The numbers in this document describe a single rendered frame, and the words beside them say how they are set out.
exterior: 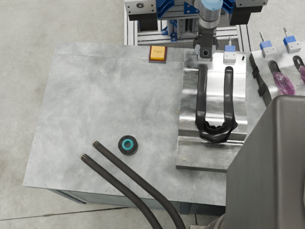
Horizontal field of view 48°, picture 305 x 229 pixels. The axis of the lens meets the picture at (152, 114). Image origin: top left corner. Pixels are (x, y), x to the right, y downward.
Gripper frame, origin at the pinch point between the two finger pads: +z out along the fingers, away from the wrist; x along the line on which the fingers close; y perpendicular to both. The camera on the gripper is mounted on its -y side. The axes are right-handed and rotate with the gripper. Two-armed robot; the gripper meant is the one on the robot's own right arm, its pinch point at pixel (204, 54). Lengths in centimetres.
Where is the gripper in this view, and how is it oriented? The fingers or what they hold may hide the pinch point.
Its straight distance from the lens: 149.6
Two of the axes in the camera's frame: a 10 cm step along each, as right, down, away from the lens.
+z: 0.7, 3.6, 9.3
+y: 1.1, -9.3, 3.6
